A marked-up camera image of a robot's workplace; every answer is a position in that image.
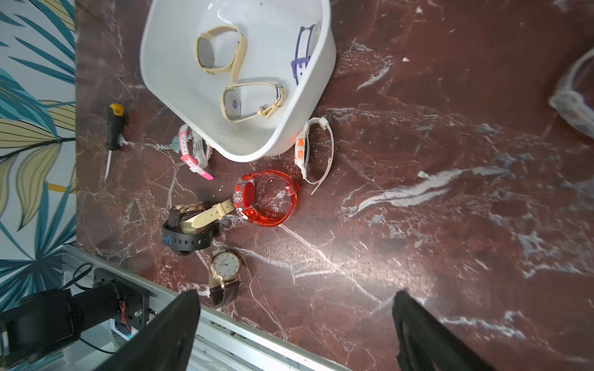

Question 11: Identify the white plastic storage tray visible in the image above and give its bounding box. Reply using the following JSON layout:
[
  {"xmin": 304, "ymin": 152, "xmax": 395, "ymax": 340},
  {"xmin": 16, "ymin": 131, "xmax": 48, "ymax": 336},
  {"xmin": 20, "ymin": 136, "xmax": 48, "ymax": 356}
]
[{"xmin": 140, "ymin": 1, "xmax": 337, "ymax": 162}]

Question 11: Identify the pink white watch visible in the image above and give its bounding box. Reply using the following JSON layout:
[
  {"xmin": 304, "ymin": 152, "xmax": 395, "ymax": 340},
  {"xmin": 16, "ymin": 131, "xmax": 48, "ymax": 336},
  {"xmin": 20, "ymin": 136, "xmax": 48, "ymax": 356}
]
[{"xmin": 177, "ymin": 125, "xmax": 214, "ymax": 181}]

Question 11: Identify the white fitness band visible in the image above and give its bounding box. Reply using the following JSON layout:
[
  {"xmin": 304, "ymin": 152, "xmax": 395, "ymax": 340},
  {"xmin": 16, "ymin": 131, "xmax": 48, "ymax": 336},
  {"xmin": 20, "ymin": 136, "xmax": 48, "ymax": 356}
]
[{"xmin": 549, "ymin": 49, "xmax": 593, "ymax": 139}]

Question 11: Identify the aluminium front rail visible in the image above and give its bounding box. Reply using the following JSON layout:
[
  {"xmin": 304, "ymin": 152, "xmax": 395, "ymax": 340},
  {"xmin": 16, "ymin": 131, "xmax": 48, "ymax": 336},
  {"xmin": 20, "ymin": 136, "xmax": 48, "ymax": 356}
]
[{"xmin": 63, "ymin": 247, "xmax": 344, "ymax": 370}]

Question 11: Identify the white orange watch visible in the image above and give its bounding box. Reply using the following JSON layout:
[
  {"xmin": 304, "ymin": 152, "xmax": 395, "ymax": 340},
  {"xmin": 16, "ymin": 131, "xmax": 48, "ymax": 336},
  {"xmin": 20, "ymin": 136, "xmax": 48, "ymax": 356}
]
[{"xmin": 294, "ymin": 117, "xmax": 335, "ymax": 195}]

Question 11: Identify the beige strap watch on black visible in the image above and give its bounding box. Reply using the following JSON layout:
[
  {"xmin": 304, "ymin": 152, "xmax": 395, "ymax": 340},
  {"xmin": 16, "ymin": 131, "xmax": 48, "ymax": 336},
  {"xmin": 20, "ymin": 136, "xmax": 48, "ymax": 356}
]
[{"xmin": 179, "ymin": 199, "xmax": 235, "ymax": 234}]

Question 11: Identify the red translucent watch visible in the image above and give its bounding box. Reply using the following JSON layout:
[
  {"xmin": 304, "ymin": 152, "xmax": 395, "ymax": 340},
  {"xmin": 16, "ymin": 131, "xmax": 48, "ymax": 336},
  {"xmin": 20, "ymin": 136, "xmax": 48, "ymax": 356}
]
[{"xmin": 232, "ymin": 170, "xmax": 300, "ymax": 227}]

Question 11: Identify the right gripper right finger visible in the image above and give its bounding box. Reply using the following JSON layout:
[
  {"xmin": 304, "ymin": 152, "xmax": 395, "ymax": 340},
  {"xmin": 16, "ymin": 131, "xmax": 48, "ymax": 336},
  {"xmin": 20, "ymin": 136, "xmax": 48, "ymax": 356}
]
[{"xmin": 392, "ymin": 291, "xmax": 493, "ymax": 370}]

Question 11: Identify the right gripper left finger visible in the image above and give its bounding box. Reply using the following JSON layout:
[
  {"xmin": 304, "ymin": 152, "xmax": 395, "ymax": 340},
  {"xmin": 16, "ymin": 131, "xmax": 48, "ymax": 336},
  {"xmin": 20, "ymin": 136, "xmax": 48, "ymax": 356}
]
[{"xmin": 92, "ymin": 289, "xmax": 201, "ymax": 370}]

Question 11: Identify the black yellow screwdriver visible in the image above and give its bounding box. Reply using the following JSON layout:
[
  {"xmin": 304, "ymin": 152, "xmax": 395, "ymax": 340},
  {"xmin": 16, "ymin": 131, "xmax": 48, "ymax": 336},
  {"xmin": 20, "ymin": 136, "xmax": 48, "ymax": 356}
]
[{"xmin": 105, "ymin": 104, "xmax": 125, "ymax": 180}]

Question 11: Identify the purple white watch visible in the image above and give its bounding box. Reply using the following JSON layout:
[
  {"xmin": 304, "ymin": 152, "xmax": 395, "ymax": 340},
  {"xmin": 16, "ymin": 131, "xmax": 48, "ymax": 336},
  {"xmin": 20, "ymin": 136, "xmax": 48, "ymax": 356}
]
[{"xmin": 291, "ymin": 23, "xmax": 321, "ymax": 85}]

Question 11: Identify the brown leather gold watch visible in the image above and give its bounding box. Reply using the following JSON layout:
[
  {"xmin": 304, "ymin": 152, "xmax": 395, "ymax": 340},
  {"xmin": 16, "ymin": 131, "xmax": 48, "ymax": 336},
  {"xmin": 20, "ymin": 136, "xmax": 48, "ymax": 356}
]
[{"xmin": 209, "ymin": 250, "xmax": 242, "ymax": 309}]

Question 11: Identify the beige square-face watch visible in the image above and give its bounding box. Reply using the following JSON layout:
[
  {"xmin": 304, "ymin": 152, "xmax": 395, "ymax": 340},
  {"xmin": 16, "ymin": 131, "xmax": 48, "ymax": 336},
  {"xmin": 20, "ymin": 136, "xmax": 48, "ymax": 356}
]
[{"xmin": 221, "ymin": 81, "xmax": 287, "ymax": 124}]

